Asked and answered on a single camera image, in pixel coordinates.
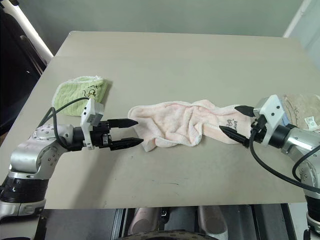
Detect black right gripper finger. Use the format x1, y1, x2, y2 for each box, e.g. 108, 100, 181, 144
234, 105, 255, 118
218, 125, 251, 149

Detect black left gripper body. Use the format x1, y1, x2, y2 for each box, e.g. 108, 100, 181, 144
90, 119, 114, 151

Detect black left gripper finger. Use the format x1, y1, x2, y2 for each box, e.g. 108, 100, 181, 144
107, 118, 139, 129
109, 137, 145, 152

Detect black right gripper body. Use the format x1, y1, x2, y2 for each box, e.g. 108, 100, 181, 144
246, 107, 267, 149

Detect pink towel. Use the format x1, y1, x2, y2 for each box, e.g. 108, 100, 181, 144
127, 99, 253, 153

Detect beige folded towel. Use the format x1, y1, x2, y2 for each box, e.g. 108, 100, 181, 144
282, 94, 320, 131

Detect green folded towel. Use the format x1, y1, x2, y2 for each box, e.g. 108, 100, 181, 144
51, 74, 110, 117

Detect grey-pink rounded shape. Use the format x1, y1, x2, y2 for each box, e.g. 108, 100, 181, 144
128, 207, 161, 235
197, 205, 229, 238

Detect black cabinet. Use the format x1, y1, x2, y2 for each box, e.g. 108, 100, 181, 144
0, 0, 49, 141

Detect white slanted bar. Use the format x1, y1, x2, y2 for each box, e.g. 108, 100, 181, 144
4, 0, 55, 60

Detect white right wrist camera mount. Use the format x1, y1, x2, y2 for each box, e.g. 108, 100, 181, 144
253, 94, 286, 146

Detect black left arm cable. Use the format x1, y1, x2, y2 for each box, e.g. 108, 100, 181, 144
38, 97, 91, 151

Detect grey metal frame rail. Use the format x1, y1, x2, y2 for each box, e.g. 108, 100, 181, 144
112, 207, 129, 240
249, 203, 299, 240

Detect white door frame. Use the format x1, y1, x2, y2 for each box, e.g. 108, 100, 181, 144
282, 0, 320, 39

